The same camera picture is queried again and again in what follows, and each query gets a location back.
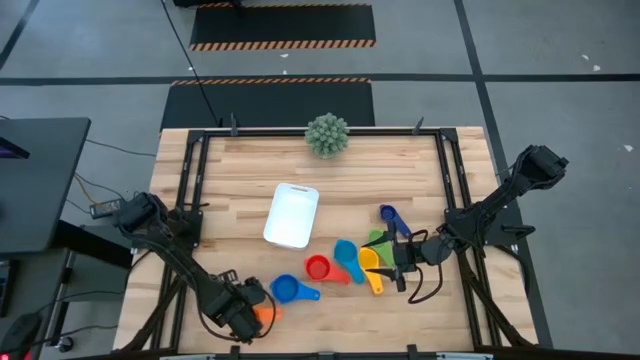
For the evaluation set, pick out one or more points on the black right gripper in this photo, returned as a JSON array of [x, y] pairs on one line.
[[410, 254]]

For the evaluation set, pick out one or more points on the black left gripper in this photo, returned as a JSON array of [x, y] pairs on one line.
[[235, 315]]

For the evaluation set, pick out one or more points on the green measuring cup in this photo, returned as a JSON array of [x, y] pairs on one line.
[[386, 255]]

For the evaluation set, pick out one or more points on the yellow measuring cup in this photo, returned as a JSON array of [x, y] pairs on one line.
[[368, 259]]

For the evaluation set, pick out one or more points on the orange measuring cup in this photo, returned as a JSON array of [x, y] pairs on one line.
[[270, 314]]

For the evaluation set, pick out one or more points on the small navy measuring cup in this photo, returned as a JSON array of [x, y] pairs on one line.
[[387, 213]]

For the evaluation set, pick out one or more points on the teal measuring cup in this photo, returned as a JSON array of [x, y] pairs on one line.
[[345, 251]]

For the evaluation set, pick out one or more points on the blue measuring cup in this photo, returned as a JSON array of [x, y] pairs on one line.
[[285, 289]]

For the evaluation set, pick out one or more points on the red measuring cup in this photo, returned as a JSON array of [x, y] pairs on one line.
[[317, 267]]

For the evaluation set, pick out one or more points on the white plastic basket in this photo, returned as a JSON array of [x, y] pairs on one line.
[[292, 215]]

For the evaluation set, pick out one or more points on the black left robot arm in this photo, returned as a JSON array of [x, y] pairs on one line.
[[190, 270]]

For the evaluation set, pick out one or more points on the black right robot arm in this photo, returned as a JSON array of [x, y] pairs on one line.
[[500, 200]]

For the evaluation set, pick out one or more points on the green artificial plant ball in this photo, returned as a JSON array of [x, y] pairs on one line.
[[327, 135]]

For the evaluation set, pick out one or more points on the black power adapter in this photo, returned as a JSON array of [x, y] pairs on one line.
[[106, 209]]

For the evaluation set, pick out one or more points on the black caster wheel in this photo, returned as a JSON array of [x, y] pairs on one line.
[[65, 344]]

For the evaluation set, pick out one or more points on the black hazard-striped floor mat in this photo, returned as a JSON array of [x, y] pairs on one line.
[[282, 22], [270, 102]]

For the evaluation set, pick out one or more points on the black computer mouse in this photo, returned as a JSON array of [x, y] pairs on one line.
[[20, 332]]

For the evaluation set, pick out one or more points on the black desk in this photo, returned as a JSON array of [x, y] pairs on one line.
[[40, 185]]

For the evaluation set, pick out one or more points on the black laptop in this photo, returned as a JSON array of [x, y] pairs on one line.
[[10, 147]]

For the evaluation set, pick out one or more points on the black aluminium table frame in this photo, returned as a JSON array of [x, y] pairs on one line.
[[250, 133]]

